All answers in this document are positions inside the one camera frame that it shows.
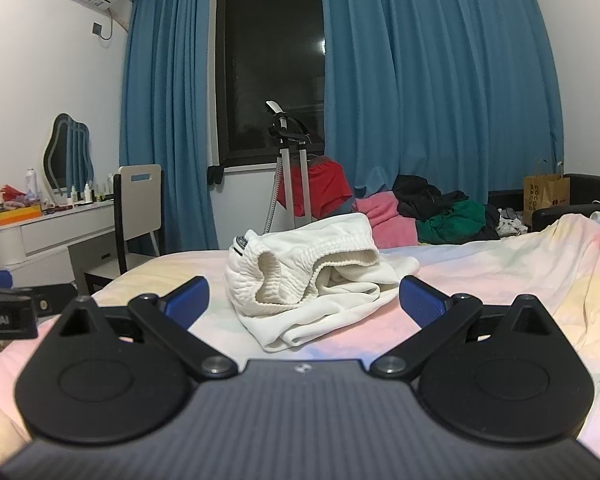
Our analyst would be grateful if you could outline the white sweatpants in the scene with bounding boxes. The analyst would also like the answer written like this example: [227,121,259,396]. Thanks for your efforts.
[225,212,420,353]

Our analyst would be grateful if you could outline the white dressing table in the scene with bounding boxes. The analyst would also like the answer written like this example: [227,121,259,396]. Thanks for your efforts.
[0,202,116,290]

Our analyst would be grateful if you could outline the pink garment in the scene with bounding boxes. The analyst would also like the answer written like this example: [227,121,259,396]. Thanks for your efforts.
[353,191,418,249]

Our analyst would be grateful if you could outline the green garment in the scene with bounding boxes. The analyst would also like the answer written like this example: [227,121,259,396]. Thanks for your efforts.
[416,200,500,245]

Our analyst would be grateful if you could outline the orange box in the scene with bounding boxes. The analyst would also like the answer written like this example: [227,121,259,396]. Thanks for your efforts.
[0,206,42,226]

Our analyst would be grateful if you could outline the black garment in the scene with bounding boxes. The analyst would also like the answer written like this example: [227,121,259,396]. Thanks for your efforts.
[392,174,468,221]

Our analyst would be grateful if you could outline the white spray bottle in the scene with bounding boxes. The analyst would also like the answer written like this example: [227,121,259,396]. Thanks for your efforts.
[26,168,38,202]

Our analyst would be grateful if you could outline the beige black chair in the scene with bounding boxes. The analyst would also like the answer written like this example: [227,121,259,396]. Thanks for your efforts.
[84,164,162,295]

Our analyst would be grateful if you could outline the pastel bed sheet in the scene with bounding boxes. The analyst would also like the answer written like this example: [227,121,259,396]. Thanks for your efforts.
[0,214,600,463]

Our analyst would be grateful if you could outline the brown paper bag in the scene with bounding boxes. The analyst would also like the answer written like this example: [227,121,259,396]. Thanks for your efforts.
[523,159,571,226]

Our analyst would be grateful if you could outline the wavy vanity mirror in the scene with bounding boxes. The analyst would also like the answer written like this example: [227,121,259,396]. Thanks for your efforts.
[42,113,95,204]

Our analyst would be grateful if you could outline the red garment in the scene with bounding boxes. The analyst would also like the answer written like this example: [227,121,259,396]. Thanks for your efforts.
[291,157,353,219]

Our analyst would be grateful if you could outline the black armchair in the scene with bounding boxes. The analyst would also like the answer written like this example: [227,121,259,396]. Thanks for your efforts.
[530,174,600,232]

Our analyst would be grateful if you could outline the left blue curtain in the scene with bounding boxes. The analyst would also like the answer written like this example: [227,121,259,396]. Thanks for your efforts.
[119,0,217,252]

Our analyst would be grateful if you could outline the blue curtain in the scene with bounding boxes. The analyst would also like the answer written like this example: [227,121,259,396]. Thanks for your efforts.
[321,0,564,200]
[119,0,217,252]

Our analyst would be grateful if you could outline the right blue curtain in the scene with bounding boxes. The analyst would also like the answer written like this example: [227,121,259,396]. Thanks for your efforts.
[321,0,564,200]

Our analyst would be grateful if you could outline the dark window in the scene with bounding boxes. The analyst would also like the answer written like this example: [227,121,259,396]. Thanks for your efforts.
[215,0,325,167]

